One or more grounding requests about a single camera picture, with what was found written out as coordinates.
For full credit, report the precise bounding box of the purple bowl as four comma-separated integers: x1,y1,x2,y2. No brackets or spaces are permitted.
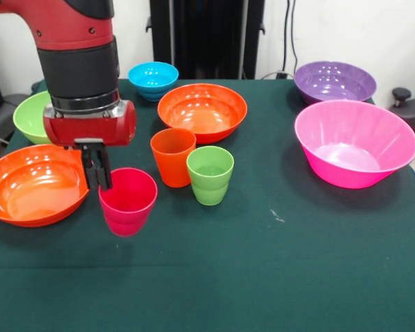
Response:
293,61,378,105

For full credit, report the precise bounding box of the wide orange bowl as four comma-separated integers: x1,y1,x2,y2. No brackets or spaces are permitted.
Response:
0,144,91,228
157,83,248,145

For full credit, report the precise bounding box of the green bowl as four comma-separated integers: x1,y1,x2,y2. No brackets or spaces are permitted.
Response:
12,90,55,145

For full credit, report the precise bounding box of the green cup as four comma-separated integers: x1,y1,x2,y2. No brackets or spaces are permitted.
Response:
186,145,235,207

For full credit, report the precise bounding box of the black round knob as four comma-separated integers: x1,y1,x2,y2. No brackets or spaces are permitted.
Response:
392,87,412,108

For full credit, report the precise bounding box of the large pink bowl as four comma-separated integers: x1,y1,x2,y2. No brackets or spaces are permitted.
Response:
294,99,415,190

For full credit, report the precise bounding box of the dark green tablecloth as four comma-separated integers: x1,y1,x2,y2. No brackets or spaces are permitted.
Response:
0,77,415,332

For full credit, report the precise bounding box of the black hanging cable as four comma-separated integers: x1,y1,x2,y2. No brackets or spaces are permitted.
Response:
282,0,300,75

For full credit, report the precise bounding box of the small blue bowl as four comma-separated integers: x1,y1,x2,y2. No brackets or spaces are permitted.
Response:
127,62,179,102

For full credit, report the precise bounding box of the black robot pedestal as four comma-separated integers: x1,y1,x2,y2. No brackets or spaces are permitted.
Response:
145,0,266,80

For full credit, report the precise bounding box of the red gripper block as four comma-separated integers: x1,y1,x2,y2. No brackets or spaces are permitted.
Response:
43,99,138,192

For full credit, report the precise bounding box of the crimson red cup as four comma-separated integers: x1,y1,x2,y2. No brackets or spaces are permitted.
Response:
98,167,158,238

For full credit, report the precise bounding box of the orange cup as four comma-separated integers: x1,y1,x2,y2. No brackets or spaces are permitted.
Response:
149,127,197,189

